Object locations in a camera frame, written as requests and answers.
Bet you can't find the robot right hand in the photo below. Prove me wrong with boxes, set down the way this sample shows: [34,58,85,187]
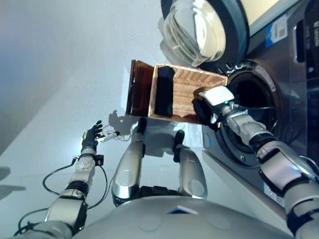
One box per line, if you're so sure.
[198,86,235,124]

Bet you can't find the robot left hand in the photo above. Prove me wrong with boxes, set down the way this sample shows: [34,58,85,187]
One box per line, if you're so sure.
[81,120,120,151]

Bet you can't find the grey front-load washing machine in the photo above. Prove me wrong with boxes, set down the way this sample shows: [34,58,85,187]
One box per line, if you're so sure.
[201,0,319,208]

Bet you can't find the brown wicker laundry basket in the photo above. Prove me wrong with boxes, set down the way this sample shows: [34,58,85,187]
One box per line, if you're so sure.
[148,63,229,125]

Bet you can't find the round glass washer door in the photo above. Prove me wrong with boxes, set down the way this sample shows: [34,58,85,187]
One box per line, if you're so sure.
[158,0,251,68]

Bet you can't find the dark brown wooden stool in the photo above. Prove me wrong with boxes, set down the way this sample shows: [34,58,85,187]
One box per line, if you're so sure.
[125,59,157,118]

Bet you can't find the robot right leg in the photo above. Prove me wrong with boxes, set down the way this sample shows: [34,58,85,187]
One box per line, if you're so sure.
[172,129,208,201]

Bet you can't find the blue white washer sticker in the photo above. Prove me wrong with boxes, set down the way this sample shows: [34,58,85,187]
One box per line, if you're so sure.
[265,14,290,48]

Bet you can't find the blue energy label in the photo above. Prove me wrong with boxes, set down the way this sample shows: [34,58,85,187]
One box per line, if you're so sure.
[261,181,285,208]

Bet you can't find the robot grey torso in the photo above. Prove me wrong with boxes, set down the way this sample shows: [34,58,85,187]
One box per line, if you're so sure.
[72,196,295,239]

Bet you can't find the thin white floor cable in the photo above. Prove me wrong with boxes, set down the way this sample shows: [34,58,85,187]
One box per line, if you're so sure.
[103,123,133,142]

